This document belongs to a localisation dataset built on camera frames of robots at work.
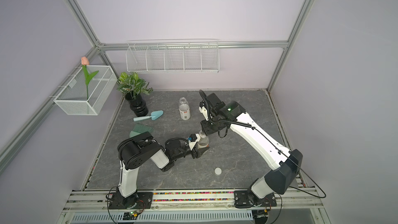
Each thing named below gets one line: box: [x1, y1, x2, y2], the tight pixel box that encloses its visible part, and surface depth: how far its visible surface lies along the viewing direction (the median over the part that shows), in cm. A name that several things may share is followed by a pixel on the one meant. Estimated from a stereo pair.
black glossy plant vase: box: [125, 92, 149, 118], surface depth 102 cm
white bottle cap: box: [214, 167, 222, 176], surface depth 84 cm
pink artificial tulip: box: [80, 56, 99, 101], surface depth 82 cm
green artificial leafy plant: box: [116, 71, 154, 100], surface depth 92 cm
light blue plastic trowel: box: [133, 109, 164, 122], surface depth 107 cm
